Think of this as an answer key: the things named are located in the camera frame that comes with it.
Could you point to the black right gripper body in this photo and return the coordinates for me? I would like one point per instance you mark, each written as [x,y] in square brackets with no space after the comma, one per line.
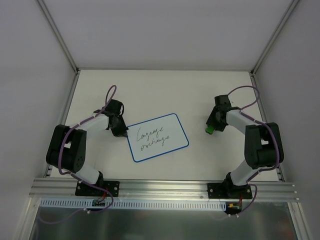
[215,122]

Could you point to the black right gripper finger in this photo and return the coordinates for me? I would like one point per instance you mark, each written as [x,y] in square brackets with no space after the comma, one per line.
[220,128]
[211,119]

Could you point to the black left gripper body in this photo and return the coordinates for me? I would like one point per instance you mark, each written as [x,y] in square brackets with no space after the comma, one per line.
[119,127]

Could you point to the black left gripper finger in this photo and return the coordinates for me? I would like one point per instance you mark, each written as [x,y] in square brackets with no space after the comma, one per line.
[125,133]
[119,135]

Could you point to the green bone-shaped eraser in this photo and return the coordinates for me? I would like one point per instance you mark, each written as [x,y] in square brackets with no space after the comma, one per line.
[209,129]

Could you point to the blue-framed whiteboard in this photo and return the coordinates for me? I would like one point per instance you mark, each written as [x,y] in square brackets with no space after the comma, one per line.
[156,137]

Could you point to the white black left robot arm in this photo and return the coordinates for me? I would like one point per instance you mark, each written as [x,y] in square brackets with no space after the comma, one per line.
[68,145]

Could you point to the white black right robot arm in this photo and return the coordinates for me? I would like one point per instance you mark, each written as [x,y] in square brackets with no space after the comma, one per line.
[263,149]

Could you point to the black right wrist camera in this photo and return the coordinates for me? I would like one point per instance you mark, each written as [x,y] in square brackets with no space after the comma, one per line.
[222,101]

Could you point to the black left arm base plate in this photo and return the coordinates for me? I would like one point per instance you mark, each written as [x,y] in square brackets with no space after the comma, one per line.
[84,190]

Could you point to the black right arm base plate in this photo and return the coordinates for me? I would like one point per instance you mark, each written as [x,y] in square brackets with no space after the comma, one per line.
[222,191]

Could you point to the aluminium mounting rail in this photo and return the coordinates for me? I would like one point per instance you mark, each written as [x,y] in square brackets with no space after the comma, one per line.
[176,190]

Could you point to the white slotted cable duct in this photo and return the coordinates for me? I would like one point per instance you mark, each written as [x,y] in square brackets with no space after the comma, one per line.
[134,204]

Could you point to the right aluminium frame post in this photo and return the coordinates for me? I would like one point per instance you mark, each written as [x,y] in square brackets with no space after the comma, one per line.
[274,36]

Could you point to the aluminium frame post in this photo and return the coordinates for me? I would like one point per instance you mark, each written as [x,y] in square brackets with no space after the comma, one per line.
[57,34]
[274,36]

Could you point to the left aluminium frame post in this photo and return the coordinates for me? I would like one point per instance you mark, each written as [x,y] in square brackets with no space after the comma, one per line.
[57,34]

